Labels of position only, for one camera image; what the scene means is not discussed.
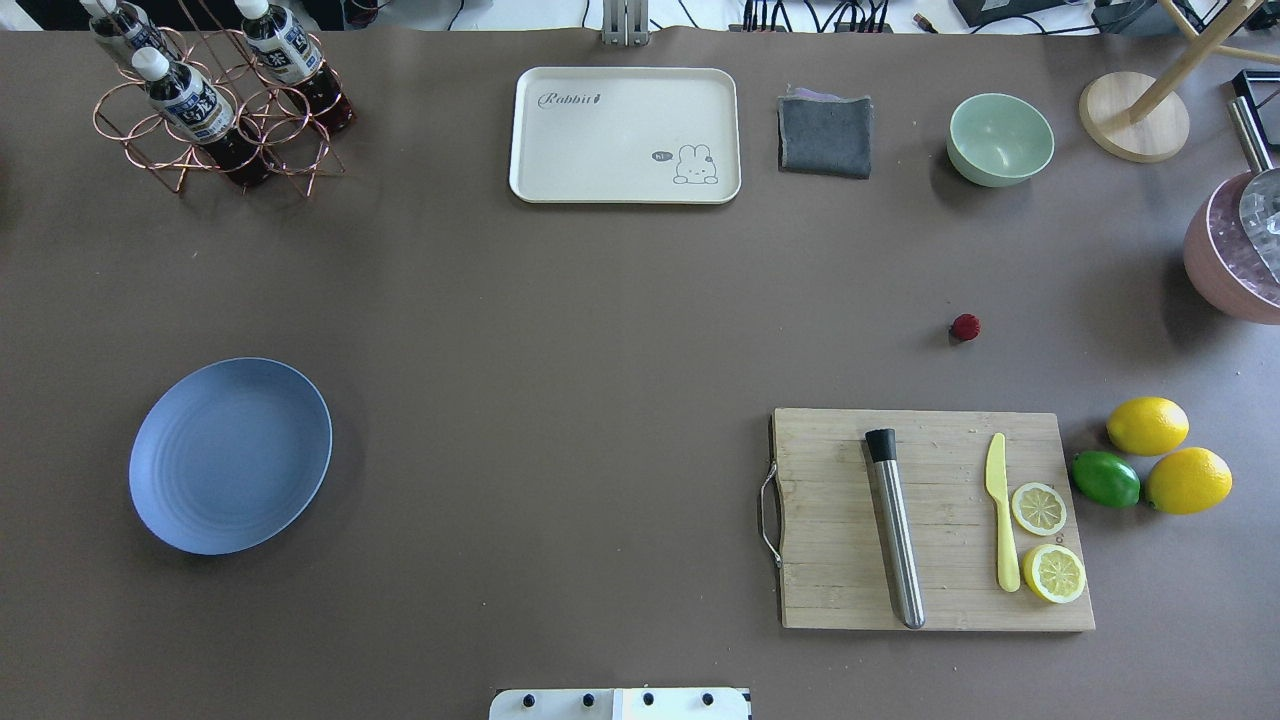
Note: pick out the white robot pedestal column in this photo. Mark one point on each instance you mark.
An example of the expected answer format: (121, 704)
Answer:
(623, 703)

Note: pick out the steel muddler black tip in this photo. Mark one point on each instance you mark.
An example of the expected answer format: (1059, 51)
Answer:
(904, 575)

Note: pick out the green bowl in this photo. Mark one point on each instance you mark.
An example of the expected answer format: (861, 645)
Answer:
(998, 140)

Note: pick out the cream rabbit tray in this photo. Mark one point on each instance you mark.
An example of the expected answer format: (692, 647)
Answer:
(625, 135)

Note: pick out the copper wire bottle rack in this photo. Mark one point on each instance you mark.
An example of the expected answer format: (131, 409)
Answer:
(247, 95)

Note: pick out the yellow plastic knife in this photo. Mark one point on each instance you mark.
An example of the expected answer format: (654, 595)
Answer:
(997, 487)

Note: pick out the dark drink bottle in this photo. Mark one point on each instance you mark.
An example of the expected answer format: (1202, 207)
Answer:
(294, 61)
(121, 28)
(198, 110)

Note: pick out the wooden cup tree stand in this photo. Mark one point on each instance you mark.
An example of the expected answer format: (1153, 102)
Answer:
(1140, 118)

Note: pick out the pink bowl with ice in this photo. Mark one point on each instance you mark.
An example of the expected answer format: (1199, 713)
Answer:
(1221, 262)

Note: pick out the grey folded cloth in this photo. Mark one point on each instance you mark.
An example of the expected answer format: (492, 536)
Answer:
(825, 133)

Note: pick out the blue round plate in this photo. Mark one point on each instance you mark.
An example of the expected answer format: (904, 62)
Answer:
(230, 456)

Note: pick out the metal ice scoop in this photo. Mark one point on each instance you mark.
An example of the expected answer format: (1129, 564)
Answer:
(1258, 210)

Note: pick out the yellow lemon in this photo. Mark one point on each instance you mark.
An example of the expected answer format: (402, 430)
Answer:
(1147, 426)
(1188, 481)

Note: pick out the lemon half slice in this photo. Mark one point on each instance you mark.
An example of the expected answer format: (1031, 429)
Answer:
(1039, 509)
(1054, 573)

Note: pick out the wooden cutting board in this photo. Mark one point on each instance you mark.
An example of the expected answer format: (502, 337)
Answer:
(834, 563)

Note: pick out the small red strawberry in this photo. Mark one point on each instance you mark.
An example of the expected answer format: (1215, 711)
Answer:
(965, 327)

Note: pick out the aluminium frame post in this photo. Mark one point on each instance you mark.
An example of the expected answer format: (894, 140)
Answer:
(625, 23)

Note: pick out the green lime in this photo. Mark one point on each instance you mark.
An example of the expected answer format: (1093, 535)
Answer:
(1106, 478)

